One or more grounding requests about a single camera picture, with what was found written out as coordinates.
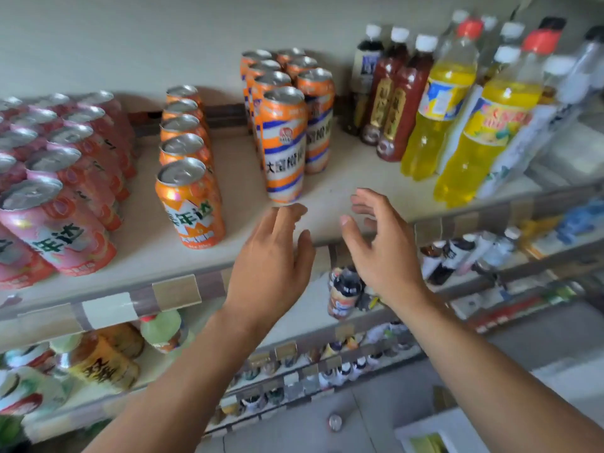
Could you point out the person's right forearm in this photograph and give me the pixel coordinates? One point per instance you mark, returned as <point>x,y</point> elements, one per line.
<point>495,382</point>

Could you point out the yellow label tea bottle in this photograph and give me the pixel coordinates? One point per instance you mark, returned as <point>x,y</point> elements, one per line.
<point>99,363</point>

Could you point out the row of red cans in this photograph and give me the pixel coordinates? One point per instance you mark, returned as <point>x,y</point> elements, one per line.
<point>56,231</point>

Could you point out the row of tall drink bottles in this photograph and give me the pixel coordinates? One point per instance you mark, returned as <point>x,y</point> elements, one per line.
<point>472,136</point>

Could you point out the stack of folded paper bags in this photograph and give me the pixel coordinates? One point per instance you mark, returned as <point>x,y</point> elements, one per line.
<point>566,160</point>

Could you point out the person's left hand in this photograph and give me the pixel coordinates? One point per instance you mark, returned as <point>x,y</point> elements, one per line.
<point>269,278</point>

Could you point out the tall orange striped can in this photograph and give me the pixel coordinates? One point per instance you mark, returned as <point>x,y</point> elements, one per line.
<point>335,423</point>

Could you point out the group of capped tea bottles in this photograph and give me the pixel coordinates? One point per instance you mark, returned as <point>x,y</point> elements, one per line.
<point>344,292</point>

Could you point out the pale green drink bottle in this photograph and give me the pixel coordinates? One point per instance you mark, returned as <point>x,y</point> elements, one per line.
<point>163,327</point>

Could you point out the cluster of tall striped cans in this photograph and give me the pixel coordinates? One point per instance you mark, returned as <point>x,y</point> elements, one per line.
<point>283,150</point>

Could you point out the person's right hand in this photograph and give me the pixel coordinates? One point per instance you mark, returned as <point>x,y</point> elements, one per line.
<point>391,264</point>

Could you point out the yellow flat box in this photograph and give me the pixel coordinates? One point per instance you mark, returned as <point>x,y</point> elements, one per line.
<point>424,443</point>

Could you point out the rows of small bottles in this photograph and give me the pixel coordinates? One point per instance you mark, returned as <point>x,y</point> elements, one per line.
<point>330,372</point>

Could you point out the blue goods packets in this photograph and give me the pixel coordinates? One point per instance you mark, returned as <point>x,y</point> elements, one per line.
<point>580,221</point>

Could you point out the white shelving unit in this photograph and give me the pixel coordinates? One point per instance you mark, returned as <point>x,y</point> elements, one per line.
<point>566,386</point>

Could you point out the person's left forearm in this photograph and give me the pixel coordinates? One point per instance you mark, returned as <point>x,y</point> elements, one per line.
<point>179,396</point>

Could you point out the cluster of white milk bottles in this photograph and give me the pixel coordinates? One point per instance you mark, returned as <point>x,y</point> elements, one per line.
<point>28,391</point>

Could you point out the yellow goods box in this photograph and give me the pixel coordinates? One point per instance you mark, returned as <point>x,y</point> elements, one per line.
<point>538,231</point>

